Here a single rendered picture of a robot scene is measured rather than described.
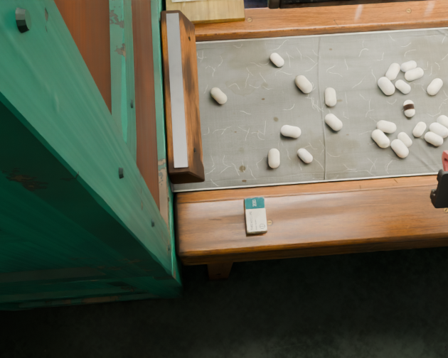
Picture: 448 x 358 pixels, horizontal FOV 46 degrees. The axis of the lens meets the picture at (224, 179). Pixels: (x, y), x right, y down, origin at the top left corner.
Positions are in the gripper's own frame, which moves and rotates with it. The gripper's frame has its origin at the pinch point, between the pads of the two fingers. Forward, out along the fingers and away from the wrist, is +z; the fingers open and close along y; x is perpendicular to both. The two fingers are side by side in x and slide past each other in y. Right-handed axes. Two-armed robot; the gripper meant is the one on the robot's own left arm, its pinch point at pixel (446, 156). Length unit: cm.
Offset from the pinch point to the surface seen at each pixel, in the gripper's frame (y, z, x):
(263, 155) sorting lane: 28.4, 12.0, 5.3
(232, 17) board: 32.3, 30.3, -14.7
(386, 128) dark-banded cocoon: 5.4, 13.2, 1.8
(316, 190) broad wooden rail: 19.8, 5.0, 8.8
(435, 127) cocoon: -3.8, 12.8, 2.0
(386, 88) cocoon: 4.2, 19.3, -3.3
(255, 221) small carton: 31.3, -1.0, 10.3
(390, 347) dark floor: -14, 28, 88
